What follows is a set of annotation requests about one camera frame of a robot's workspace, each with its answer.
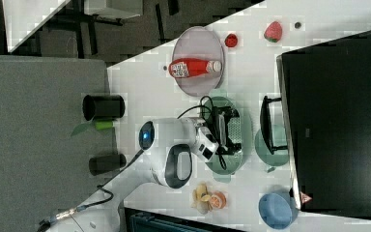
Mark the red ketchup bottle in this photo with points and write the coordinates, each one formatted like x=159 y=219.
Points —
x=190 y=67

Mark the black toaster oven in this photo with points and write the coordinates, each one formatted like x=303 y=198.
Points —
x=325 y=94

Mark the orange slice toy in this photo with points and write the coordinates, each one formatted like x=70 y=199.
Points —
x=218 y=200

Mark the large pink strawberry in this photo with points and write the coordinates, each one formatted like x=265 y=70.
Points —
x=274 y=32

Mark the small black cylinder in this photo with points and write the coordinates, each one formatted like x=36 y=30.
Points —
x=104 y=164

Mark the grey round plate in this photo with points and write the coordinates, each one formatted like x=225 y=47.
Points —
x=200 y=43

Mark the green plastic strainer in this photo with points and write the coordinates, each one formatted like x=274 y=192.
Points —
x=240 y=131

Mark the peeled banana toy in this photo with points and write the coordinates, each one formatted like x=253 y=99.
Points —
x=201 y=199

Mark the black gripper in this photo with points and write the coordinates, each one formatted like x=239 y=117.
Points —
x=219 y=120

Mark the small dark red strawberry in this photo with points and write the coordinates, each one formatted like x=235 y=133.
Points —
x=231 y=40

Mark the grey side table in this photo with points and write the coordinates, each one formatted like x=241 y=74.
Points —
x=44 y=166

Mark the black cylinder cup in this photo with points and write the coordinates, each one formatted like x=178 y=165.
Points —
x=103 y=107

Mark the dark blue crate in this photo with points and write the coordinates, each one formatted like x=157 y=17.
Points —
x=148 y=222

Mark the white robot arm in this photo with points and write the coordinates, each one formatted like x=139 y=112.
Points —
x=167 y=146

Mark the green mug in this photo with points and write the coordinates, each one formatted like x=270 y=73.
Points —
x=277 y=158

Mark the blue bowl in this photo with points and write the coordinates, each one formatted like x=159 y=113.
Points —
x=277 y=209

